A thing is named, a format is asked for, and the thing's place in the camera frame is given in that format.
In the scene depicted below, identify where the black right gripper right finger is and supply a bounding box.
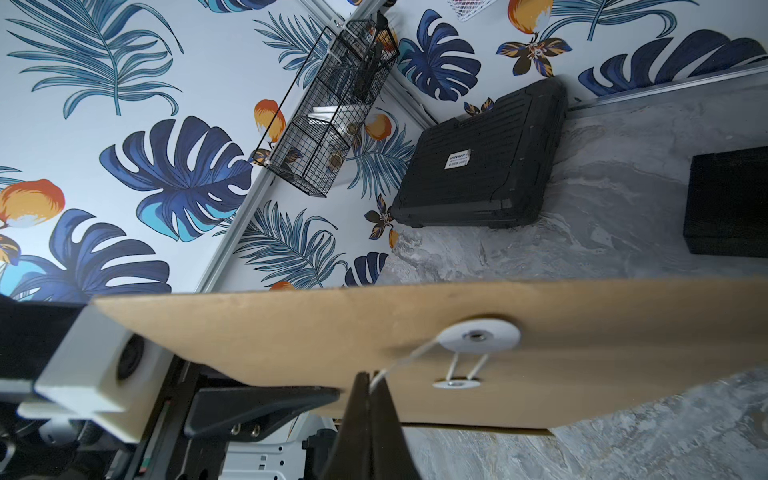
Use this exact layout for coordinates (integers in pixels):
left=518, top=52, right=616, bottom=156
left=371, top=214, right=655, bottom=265
left=368, top=379, right=422, bottom=480

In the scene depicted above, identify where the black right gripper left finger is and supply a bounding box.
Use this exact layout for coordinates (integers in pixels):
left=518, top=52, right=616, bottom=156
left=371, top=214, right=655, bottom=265
left=321, top=372, right=368, bottom=480

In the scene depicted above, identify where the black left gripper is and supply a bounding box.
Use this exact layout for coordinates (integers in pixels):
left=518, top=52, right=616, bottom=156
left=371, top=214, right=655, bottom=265
left=122, top=359, right=341, bottom=479

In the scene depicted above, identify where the white file bag string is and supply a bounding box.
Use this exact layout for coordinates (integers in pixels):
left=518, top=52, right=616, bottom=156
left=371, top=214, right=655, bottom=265
left=367, top=335, right=490, bottom=394

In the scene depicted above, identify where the brown kraft file bag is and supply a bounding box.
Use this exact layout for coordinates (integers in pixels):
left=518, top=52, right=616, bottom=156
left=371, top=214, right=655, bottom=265
left=94, top=277, right=767, bottom=429

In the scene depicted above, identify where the black plastic tool case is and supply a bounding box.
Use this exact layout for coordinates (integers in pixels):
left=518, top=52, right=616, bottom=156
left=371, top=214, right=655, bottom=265
left=391, top=78, right=568, bottom=228

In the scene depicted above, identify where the small black box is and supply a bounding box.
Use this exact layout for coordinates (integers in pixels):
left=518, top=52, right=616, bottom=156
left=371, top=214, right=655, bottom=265
left=683, top=147, right=767, bottom=258

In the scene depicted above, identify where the black wire basket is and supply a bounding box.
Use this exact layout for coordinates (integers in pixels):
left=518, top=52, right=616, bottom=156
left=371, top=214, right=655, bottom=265
left=250, top=12, right=399, bottom=197

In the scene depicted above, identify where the clear white mesh wall basket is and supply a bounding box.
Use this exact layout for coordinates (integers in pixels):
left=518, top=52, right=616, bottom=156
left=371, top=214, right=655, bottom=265
left=447, top=0, right=496, bottom=22

